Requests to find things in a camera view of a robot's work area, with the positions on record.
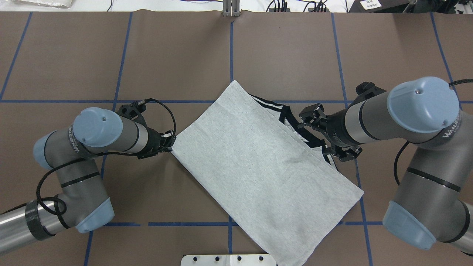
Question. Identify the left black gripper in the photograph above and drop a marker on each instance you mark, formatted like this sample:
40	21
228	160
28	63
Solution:
152	143

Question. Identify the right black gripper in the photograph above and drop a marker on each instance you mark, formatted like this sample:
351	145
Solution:
337	128

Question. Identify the grey cartoon print t-shirt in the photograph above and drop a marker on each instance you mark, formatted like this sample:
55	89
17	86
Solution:
282	193

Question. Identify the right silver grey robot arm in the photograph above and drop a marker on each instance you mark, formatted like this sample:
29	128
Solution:
426	113

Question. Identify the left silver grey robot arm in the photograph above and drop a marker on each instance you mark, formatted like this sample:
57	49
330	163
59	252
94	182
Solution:
71	194

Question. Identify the white label paper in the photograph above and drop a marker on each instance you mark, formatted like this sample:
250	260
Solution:
370	4

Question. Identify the white mounting plate with bolts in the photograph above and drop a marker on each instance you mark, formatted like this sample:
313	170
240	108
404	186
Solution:
229	260

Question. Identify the clear plastic bag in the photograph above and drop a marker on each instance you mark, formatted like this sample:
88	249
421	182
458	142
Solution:
47	3

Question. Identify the grey aluminium post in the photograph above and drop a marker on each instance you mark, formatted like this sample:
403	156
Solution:
231	8

